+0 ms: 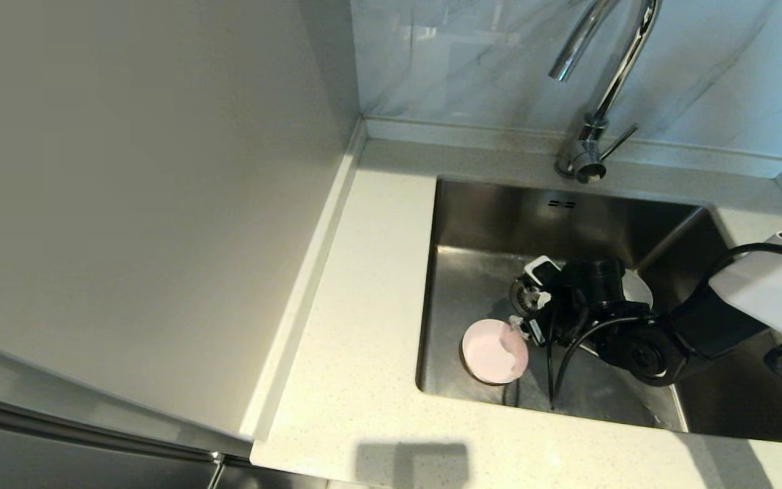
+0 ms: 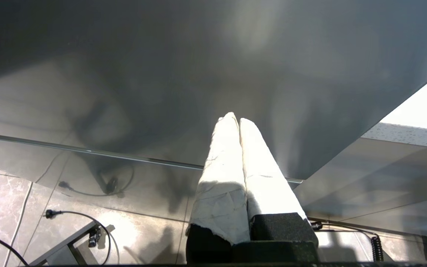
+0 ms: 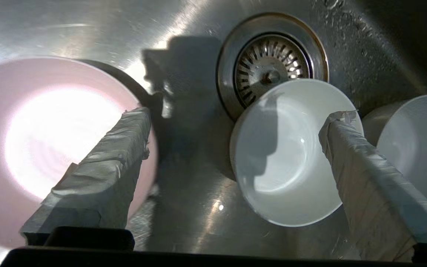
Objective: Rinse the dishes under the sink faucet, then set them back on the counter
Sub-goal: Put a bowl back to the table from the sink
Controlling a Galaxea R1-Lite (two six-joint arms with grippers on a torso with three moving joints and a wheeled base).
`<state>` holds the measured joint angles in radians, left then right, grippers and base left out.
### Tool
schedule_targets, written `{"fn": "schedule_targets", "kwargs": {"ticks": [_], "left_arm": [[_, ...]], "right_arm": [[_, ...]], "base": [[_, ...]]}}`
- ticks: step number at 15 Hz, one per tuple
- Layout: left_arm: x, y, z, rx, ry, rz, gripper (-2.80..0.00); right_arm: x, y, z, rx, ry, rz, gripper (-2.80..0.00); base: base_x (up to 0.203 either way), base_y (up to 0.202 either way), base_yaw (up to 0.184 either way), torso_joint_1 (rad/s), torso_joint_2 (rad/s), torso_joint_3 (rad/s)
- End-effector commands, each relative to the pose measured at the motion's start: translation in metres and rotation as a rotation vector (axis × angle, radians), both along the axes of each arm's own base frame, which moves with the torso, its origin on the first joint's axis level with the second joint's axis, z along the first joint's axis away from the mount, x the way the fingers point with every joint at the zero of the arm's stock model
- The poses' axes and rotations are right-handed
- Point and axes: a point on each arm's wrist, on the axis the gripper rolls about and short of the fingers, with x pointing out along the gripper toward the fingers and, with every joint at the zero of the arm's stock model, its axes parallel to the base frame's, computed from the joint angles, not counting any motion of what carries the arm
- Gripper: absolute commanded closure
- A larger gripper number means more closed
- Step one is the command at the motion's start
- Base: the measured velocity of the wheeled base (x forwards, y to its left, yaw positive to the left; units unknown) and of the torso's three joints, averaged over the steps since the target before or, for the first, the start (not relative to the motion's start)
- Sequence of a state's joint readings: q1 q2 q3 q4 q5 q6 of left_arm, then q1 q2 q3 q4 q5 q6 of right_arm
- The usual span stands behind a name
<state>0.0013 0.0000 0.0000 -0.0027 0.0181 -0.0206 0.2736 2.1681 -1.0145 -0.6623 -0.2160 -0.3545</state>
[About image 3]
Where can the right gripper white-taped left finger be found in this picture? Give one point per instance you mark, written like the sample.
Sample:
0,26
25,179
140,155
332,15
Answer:
102,178

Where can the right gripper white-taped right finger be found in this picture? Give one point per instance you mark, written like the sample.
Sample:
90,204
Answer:
369,193

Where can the grey ceramic bowl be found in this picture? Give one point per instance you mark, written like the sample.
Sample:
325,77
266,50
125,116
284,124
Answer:
421,141

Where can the pink ceramic bowl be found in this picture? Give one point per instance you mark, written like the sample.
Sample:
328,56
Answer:
32,129

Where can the white ceramic bowl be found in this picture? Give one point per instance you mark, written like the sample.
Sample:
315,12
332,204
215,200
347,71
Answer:
287,167

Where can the stainless steel sink basin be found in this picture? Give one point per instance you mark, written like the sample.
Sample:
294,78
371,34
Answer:
191,222

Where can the round metal drain strainer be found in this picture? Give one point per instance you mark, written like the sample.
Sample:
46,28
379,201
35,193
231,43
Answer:
269,66

